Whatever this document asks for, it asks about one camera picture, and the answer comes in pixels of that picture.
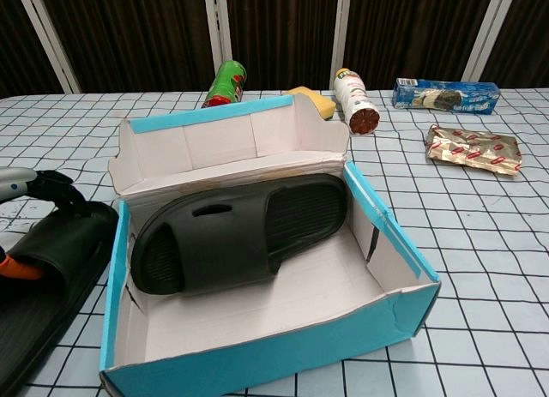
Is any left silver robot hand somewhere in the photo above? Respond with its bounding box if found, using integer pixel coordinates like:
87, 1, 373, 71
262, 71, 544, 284
0, 167, 92, 282

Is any black rubber slipper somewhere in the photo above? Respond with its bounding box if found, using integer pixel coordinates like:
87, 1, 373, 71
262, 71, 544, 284
0, 199, 120, 397
130, 172, 349, 296

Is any light blue shoe box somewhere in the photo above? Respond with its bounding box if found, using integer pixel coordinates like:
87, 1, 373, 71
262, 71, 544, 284
98, 92, 442, 397

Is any dark folding screen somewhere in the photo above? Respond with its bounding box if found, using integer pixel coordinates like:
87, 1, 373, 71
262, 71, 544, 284
0, 0, 549, 96

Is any green chips can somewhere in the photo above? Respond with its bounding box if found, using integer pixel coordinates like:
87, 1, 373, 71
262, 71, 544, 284
201, 60, 249, 110

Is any yellow sponge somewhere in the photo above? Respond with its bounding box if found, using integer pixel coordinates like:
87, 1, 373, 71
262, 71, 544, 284
282, 86, 337, 122

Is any white drink bottle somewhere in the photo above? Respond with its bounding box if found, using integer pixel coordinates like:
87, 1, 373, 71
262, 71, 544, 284
333, 68, 382, 135

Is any blue cookie package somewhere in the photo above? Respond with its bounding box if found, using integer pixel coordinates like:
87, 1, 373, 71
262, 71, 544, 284
392, 77, 502, 116

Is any crumpled foil snack packet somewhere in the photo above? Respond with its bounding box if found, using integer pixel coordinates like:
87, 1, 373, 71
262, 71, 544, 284
425, 123, 523, 177

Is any white checkered tablecloth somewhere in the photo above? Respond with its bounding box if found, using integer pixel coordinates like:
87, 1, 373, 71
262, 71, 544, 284
0, 90, 549, 397

